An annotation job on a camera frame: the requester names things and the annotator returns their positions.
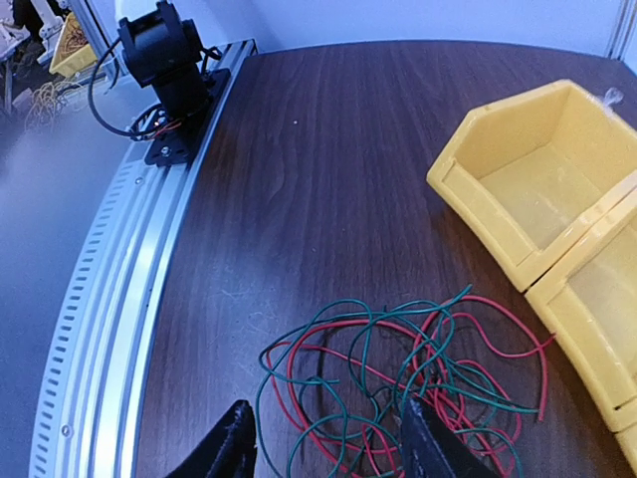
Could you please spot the background yellow bin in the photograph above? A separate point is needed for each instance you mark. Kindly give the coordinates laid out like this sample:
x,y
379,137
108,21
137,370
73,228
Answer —
x,y
73,53

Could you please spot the yellow three-compartment bin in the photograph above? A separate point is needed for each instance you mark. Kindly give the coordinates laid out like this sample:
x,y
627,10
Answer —
x,y
547,181

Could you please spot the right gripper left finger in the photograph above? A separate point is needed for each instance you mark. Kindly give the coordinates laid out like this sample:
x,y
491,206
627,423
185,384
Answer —
x,y
229,449

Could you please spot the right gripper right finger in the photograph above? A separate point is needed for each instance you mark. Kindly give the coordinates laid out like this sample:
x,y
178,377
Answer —
x,y
430,449

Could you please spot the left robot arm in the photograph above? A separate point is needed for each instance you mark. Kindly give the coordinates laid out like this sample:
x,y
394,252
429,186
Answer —
x,y
162,50

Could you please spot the front aluminium rail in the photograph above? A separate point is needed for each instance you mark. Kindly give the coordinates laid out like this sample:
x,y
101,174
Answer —
x,y
91,399

